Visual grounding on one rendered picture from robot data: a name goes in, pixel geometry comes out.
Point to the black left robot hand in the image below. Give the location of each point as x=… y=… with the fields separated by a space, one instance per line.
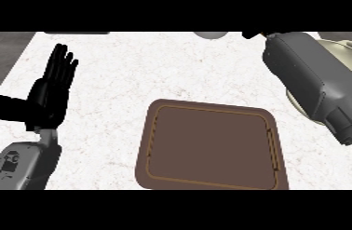
x=48 y=94

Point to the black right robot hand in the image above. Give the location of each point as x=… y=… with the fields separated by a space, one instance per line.
x=250 y=34

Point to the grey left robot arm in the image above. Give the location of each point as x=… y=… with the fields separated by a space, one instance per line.
x=27 y=165

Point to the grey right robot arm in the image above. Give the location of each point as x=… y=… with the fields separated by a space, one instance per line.
x=306 y=81

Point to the brown tray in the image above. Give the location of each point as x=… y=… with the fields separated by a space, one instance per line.
x=210 y=146

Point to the grey round object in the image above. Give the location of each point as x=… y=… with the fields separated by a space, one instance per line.
x=210 y=35

